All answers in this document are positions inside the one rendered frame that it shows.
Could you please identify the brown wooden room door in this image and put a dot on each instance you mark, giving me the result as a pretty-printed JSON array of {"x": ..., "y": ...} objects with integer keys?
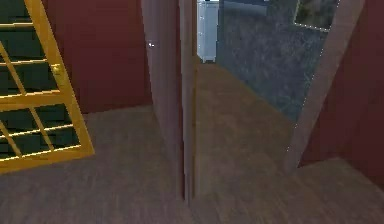
[{"x": 163, "y": 83}]

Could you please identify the yellow glass-paned door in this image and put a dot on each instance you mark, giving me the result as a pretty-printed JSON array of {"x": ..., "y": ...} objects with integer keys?
[{"x": 39, "y": 100}]

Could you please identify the framed wall picture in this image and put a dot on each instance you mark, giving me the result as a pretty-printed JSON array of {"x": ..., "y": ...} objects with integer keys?
[{"x": 315, "y": 13}]

